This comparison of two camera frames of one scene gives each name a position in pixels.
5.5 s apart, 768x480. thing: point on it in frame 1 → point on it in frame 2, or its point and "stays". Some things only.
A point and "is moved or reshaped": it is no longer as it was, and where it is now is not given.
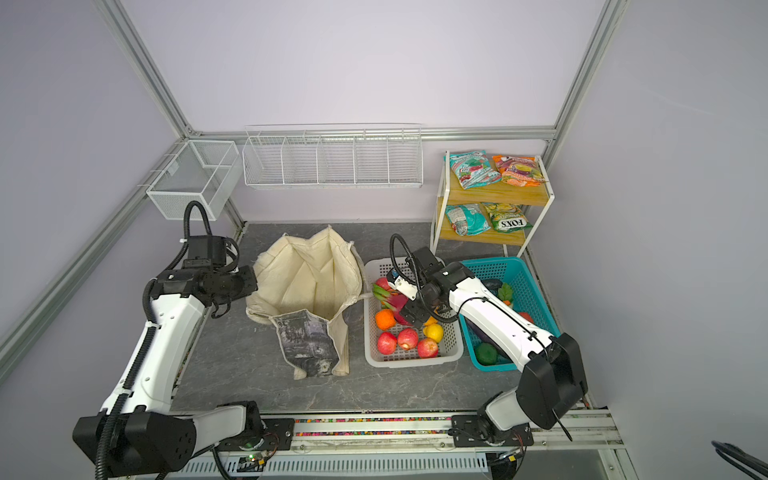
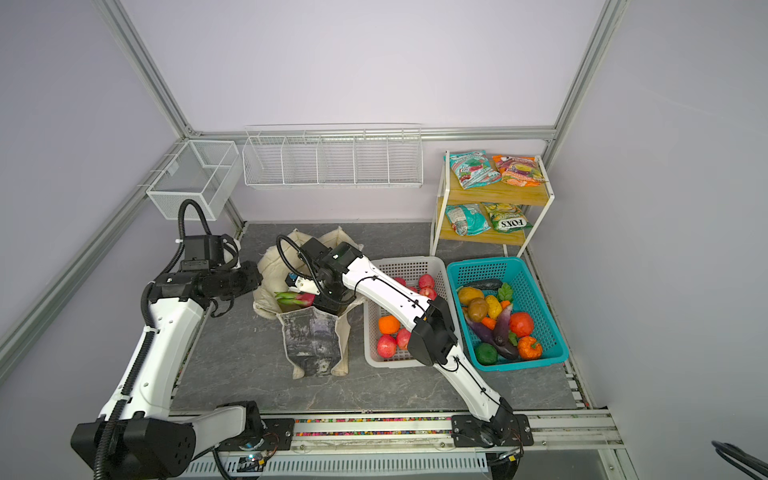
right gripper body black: [421, 308] → [330, 300]
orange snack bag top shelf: [518, 171] stays
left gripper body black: [236, 285] stays
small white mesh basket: [200, 171] stays
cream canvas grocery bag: [305, 285] stays
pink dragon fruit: [390, 298] is moved or reshaped
